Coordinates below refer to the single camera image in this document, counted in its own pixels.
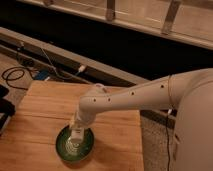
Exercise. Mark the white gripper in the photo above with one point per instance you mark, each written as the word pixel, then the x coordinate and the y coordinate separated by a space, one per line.
pixel 81 121

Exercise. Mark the small white bottle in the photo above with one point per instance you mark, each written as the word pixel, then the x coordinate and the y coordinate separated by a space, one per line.
pixel 77 135

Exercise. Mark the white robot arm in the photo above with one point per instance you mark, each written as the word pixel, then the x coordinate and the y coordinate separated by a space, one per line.
pixel 189 93

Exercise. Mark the green ceramic bowl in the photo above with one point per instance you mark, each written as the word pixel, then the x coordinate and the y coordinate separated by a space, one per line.
pixel 73 152

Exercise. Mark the blue box on floor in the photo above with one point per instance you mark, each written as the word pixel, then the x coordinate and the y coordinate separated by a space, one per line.
pixel 41 75

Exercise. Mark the black object at left edge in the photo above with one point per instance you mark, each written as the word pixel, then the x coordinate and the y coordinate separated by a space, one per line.
pixel 7 109

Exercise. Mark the wooden rail frame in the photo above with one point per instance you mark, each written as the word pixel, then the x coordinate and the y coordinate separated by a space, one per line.
pixel 187 21

